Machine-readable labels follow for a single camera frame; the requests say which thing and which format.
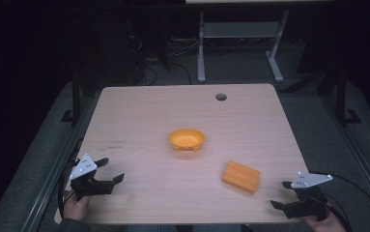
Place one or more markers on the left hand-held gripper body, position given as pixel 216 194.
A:
pixel 83 167

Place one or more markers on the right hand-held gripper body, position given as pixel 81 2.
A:
pixel 309 180

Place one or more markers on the person's left hand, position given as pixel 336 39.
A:
pixel 76 208

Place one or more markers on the person's right hand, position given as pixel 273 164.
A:
pixel 326 225

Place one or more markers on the orange rectangular sponge block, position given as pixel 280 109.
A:
pixel 240 176

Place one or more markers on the black metal stand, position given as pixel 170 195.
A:
pixel 342 96
pixel 75 96

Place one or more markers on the orange plastic bowl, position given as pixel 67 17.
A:
pixel 186 139

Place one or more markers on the grey metal rail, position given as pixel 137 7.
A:
pixel 356 151
pixel 53 167

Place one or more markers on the white metal desk frame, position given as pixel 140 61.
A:
pixel 237 30

